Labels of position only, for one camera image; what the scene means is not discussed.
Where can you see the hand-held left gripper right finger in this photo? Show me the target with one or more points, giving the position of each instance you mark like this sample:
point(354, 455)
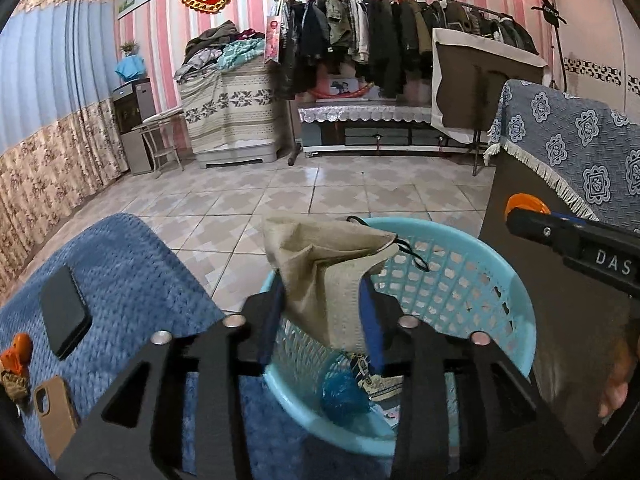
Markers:
point(372, 330)

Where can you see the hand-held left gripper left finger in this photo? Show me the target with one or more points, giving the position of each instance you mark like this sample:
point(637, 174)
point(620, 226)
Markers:
point(267, 330)

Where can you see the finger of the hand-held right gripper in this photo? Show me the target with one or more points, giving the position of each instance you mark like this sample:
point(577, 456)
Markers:
point(575, 218)
point(540, 230)

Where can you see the patterned snack bag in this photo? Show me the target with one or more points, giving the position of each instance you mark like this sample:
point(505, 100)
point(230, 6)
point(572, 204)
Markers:
point(385, 387)

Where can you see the beige cloth pouch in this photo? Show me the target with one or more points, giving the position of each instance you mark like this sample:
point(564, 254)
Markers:
point(320, 290)

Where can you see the blue plastic bag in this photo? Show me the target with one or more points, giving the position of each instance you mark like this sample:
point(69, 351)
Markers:
point(345, 392)

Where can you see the light blue plastic basket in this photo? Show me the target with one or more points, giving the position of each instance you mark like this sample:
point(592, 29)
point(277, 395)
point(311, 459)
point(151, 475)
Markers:
point(480, 280)

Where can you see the orange toy figure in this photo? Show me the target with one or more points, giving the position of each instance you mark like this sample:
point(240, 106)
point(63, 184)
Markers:
point(19, 352)

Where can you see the person's right hand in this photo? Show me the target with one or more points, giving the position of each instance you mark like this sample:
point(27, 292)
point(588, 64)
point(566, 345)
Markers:
point(617, 380)

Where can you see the blue patterned fringed cloth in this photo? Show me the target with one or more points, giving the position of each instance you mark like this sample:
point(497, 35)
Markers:
point(575, 130)

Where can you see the brown wooden cabinet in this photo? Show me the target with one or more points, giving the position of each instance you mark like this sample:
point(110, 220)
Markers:
point(550, 335)

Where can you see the blue knitted rug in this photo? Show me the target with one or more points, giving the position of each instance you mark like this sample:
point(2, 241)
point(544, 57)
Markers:
point(140, 270)

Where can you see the brown board on stand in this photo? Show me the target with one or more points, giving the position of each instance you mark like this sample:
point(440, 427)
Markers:
point(465, 90)

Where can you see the black tripod stand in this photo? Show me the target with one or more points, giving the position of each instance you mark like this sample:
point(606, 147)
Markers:
point(556, 45)

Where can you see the low dark cabinet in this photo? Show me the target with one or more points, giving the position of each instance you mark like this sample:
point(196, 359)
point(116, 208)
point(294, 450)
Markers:
point(375, 136)

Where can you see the black flat case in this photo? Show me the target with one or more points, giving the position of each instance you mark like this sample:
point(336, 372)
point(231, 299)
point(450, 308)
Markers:
point(65, 315)

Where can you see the white lace cloth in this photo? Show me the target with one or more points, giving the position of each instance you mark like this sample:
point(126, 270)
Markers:
point(350, 112)

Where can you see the cloth covered cabinet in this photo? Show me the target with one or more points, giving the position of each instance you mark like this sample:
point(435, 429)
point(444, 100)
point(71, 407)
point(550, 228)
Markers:
point(225, 110)

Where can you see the grey water dispenser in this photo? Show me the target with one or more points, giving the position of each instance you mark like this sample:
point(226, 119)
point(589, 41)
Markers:
point(135, 145)

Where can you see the brown phone case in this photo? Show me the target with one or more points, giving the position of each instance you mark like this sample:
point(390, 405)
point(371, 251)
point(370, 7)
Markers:
point(52, 410)

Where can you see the red curved toy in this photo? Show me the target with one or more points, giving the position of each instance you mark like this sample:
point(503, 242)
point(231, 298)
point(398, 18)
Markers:
point(345, 95)

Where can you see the small metal table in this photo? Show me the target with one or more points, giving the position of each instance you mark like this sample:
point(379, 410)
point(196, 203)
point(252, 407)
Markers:
point(160, 116)

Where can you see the row of hanging clothes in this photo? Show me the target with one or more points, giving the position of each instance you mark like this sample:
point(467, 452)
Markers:
point(385, 40)

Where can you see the brown crumpled wrapper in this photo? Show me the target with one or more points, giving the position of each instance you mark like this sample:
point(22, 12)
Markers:
point(15, 385)

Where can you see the pink hanging bag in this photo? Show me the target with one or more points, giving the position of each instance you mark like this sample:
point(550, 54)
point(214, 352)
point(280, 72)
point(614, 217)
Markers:
point(272, 40)

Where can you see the pile of clothes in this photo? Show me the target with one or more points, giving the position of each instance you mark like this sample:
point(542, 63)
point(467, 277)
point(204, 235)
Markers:
point(210, 42)

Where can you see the blue bottle cover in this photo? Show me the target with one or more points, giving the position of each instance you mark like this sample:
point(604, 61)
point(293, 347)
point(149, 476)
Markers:
point(131, 67)

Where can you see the small potted plant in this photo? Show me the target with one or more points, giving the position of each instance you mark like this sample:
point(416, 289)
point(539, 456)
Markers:
point(129, 47)

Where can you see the blue floral curtain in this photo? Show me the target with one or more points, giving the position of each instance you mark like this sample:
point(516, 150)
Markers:
point(40, 85)

